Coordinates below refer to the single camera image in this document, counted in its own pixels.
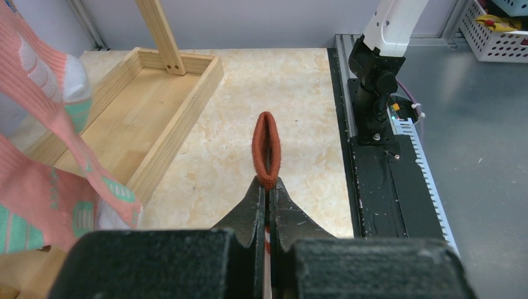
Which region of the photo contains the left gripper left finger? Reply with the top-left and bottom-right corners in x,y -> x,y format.
49,179 -> 265,298

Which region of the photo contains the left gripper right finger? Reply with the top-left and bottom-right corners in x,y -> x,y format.
270,179 -> 476,298

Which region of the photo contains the grey brown sock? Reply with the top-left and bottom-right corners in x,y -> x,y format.
252,112 -> 281,298

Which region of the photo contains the pink patterned sock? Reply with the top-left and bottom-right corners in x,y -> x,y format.
1,1 -> 143,229
1,136 -> 100,254

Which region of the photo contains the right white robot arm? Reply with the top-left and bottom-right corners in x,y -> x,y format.
348,0 -> 427,145

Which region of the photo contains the wooden hanger stand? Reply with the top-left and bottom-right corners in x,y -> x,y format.
1,1 -> 224,298

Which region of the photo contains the white perforated basket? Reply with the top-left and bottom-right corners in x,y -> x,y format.
459,1 -> 527,64

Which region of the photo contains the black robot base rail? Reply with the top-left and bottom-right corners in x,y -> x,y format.
328,34 -> 458,250

